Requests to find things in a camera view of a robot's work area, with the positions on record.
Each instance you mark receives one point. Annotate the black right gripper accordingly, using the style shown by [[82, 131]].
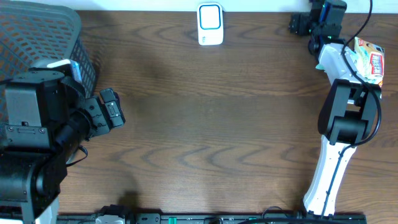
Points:
[[300, 28]]

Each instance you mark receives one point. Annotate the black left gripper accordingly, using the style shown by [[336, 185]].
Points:
[[101, 112]]

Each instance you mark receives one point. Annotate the teal snack packet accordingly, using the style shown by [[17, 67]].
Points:
[[319, 67]]

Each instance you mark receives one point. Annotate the white blue snack bag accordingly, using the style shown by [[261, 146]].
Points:
[[369, 61]]

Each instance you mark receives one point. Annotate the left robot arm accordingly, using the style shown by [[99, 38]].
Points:
[[34, 162]]

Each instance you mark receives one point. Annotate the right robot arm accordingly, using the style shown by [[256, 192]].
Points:
[[351, 113]]

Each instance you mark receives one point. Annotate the white barcode scanner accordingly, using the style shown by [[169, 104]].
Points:
[[210, 23]]

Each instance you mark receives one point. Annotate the grey plastic mesh basket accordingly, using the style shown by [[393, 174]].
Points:
[[32, 36]]

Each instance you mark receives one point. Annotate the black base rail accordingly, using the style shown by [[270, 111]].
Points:
[[120, 214]]

